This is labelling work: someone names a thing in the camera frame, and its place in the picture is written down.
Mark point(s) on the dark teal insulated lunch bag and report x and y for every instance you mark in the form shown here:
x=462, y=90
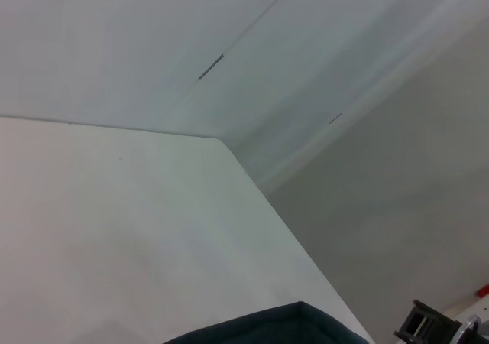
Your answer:
x=286, y=326

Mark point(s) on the small red object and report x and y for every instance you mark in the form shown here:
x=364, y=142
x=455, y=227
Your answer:
x=483, y=290

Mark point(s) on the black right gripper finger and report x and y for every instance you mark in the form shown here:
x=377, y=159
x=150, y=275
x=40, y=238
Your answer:
x=420, y=323

